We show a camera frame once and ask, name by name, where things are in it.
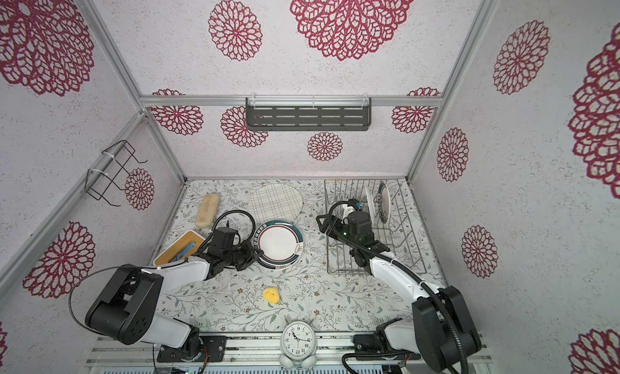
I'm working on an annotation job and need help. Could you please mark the white alarm clock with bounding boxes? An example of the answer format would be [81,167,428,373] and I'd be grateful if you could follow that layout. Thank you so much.
[279,321,318,370]

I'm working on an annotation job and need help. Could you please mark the dark lettered rim plate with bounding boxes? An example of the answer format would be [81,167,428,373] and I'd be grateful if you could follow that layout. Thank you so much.
[364,185,376,225]

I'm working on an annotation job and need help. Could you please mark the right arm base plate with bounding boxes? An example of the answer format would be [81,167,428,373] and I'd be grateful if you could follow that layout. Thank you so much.
[353,333,421,360]

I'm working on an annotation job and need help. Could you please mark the yellow cheese toy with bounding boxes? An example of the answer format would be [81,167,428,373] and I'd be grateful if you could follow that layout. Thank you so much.
[263,287,280,305]

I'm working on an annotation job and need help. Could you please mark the dark rimmed plate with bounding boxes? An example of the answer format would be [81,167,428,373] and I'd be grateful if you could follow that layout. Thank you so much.
[378,182,392,224]

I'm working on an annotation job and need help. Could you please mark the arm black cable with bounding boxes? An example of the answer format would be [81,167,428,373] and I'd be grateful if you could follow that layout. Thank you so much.
[68,208,257,336]
[326,200,471,374]

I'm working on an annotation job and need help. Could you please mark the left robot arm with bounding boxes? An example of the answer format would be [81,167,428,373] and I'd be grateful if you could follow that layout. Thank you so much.
[85,227,263,354]

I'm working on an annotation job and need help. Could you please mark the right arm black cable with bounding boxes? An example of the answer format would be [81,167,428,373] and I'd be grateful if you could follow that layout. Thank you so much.
[326,200,471,374]

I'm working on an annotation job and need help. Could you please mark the yellow tray with blue item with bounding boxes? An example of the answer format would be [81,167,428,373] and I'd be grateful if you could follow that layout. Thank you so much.
[153,230,205,266]

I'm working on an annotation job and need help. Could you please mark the black wire wall basket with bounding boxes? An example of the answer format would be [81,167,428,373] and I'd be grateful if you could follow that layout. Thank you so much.
[83,139,147,208]

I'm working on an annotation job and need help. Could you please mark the grey wall shelf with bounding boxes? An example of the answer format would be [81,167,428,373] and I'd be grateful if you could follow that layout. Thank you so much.
[245,97,372,132]

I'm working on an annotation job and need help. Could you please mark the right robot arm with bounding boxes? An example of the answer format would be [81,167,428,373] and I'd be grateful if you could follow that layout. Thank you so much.
[316,210,482,373]

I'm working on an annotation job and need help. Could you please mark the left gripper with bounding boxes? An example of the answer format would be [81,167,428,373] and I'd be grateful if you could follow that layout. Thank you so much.
[223,240,265,272]

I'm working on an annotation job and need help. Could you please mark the green rimmed white plate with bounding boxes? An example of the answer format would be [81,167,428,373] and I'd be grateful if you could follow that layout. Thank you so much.
[258,255,300,270]

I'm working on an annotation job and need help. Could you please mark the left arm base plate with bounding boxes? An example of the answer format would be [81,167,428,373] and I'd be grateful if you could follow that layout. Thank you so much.
[156,335,228,363]

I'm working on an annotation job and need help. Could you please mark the plaid beige plate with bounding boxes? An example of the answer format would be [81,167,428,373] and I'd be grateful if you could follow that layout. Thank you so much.
[248,183,305,223]

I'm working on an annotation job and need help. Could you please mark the wire dish rack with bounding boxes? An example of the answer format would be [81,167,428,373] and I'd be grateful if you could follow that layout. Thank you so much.
[324,179,427,274]

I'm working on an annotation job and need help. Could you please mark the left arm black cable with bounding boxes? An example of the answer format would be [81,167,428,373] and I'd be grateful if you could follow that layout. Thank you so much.
[68,208,257,336]

